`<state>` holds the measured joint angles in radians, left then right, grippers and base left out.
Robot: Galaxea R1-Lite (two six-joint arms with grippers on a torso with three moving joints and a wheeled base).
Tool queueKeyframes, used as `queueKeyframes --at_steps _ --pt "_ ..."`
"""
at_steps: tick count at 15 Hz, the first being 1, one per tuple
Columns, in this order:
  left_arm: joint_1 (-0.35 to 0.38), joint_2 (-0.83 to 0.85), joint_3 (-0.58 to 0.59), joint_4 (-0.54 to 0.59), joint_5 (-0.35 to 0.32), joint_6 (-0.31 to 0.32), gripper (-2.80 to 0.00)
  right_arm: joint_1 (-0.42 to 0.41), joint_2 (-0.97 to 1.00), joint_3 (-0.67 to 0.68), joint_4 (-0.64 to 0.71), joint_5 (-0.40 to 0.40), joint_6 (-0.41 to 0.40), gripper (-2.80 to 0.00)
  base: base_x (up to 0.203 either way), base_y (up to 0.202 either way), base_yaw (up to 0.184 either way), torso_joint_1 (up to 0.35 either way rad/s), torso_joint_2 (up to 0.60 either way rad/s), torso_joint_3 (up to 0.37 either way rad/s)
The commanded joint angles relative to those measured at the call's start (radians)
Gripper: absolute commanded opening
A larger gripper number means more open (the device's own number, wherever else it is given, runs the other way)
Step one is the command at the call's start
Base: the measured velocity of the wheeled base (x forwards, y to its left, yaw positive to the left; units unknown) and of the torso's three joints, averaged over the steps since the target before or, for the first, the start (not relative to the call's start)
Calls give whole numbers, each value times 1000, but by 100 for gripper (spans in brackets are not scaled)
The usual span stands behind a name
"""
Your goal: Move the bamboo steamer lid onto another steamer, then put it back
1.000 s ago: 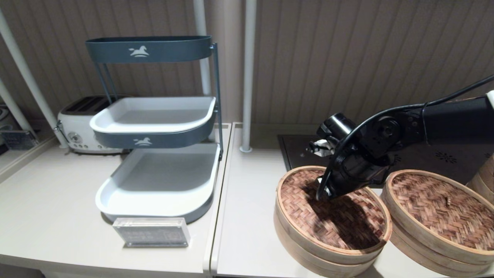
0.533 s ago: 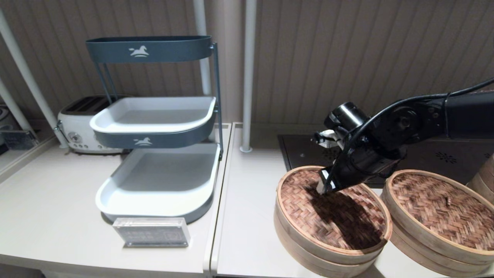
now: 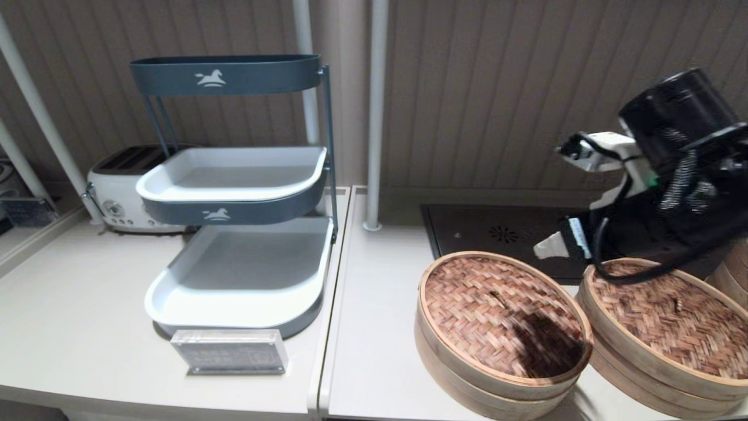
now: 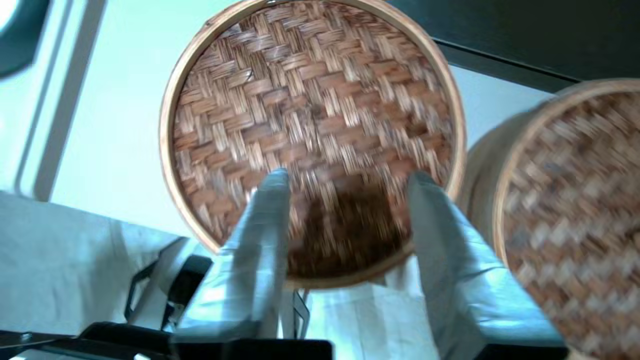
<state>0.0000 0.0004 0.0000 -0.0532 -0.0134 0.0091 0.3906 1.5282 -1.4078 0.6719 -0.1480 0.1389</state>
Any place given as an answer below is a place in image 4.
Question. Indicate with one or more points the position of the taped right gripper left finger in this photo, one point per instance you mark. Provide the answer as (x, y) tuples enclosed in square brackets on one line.
[(250, 280)]

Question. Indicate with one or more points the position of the right bamboo steamer with lid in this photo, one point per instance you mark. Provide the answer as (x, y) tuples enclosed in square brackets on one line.
[(575, 200)]

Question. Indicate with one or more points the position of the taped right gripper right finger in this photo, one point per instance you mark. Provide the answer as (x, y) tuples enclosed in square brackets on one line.
[(465, 290)]

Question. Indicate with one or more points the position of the woven bamboo steamer lid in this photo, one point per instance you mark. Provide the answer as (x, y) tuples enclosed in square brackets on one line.
[(310, 100)]

